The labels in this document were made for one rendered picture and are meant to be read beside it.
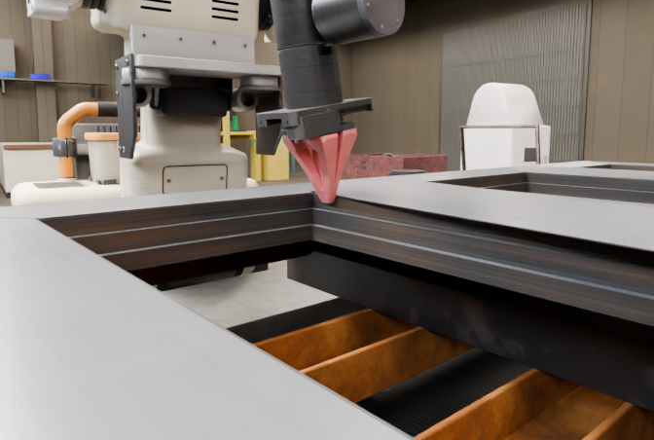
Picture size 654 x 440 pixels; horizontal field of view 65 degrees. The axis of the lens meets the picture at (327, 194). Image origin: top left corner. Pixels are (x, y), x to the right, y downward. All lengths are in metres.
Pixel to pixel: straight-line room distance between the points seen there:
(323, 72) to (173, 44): 0.49
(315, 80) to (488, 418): 0.32
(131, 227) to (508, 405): 0.34
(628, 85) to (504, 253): 8.68
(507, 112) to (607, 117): 3.40
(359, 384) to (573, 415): 0.19
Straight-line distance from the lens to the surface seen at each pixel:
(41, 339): 0.19
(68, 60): 10.95
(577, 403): 0.56
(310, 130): 0.47
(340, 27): 0.46
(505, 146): 5.89
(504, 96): 6.02
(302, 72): 0.49
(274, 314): 0.72
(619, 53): 9.17
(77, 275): 0.26
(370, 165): 5.52
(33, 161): 8.62
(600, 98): 9.22
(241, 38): 0.99
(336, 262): 0.64
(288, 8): 0.49
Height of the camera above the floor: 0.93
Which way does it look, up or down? 7 degrees down
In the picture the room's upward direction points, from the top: straight up
